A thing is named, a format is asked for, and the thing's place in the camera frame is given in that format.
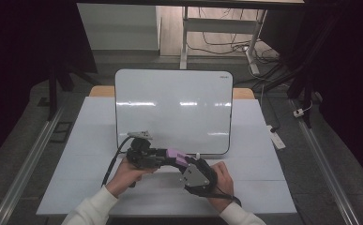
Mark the tangle of dark floor cables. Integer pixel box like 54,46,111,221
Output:
187,7,283,92

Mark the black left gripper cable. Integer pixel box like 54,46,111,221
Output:
101,136,134,188

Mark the white metal desk frame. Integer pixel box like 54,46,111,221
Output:
179,6,268,76

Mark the aluminium floor rail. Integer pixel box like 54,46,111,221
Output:
290,98,361,225
0,102,66,225

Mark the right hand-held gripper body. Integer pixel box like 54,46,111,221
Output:
178,158,219,199

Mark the person's right hand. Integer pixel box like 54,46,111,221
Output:
207,160,235,214

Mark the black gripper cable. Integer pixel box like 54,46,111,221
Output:
197,187,243,208
101,136,134,188

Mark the person's left hand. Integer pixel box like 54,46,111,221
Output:
106,157,158,199

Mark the black and purple whiteboard eraser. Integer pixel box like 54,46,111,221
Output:
165,148,190,168

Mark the white whiteboard with black frame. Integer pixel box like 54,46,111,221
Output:
114,68,234,156

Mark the tan wooden table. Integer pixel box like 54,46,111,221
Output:
89,85,256,100

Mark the white cabinet panel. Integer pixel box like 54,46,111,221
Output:
77,3,162,52

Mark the white power strip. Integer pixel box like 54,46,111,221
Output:
265,125,287,150

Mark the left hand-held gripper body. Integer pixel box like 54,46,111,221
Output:
126,130,160,171

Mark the black metal stand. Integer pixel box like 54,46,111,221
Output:
253,18,340,129
38,59,101,122

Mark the black floor plate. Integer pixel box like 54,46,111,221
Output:
50,121,74,143

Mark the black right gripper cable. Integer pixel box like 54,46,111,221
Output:
197,187,243,208

